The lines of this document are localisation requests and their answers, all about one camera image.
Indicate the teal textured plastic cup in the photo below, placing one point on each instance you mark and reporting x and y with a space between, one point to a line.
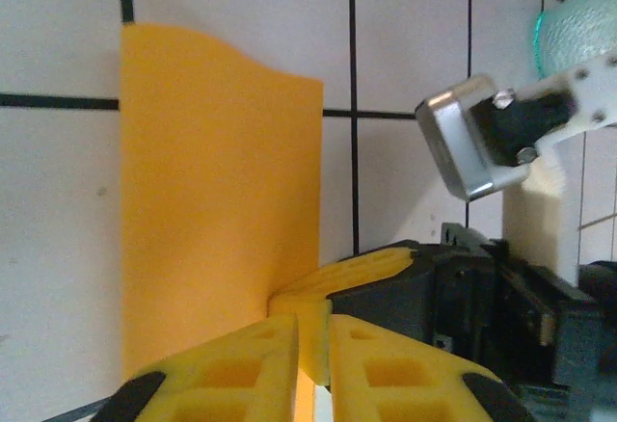
578 32

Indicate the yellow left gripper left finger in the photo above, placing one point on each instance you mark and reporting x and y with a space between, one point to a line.
217 378

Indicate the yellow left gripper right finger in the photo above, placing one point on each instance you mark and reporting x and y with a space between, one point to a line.
400 383

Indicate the orange paper sheet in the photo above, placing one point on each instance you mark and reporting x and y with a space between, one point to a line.
217 176

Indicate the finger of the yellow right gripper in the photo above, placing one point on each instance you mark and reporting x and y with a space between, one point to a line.
313 340
352 272

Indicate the white right camera mount bracket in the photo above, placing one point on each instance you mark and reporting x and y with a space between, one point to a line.
535 219

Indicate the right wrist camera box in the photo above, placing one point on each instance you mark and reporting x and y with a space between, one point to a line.
453 142

